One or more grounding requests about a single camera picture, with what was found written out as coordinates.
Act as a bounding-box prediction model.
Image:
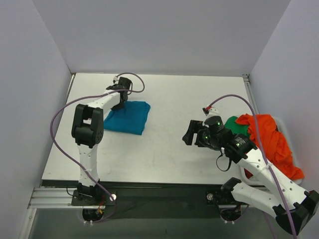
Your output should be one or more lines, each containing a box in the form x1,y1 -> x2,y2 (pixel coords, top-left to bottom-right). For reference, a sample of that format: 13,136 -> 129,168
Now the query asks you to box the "blue t-shirt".
104,101 -> 151,135

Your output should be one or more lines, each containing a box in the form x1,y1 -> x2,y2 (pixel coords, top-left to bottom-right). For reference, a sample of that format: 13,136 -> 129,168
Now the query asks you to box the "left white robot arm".
71,77 -> 133,205

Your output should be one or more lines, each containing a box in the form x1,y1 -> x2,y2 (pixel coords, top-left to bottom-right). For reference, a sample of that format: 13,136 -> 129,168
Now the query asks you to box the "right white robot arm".
182,115 -> 319,236

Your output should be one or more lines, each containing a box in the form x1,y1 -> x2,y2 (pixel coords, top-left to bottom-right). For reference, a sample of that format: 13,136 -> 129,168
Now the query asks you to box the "green t-shirt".
224,116 -> 250,137

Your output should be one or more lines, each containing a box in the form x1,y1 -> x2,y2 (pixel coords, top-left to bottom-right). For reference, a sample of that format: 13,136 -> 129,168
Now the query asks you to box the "red t-shirt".
244,169 -> 253,179

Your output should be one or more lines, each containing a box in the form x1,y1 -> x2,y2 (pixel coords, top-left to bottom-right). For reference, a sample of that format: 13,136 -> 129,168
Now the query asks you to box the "orange t-shirt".
235,114 -> 305,181

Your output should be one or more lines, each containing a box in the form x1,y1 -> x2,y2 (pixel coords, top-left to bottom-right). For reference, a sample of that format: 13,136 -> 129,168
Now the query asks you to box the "white laundry bin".
240,117 -> 305,187

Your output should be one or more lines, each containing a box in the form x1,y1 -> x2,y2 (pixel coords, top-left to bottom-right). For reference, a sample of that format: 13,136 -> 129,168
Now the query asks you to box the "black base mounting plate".
71,182 -> 245,223

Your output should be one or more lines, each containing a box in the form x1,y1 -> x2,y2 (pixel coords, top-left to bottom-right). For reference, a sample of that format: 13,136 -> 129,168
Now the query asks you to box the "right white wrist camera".
202,106 -> 220,118

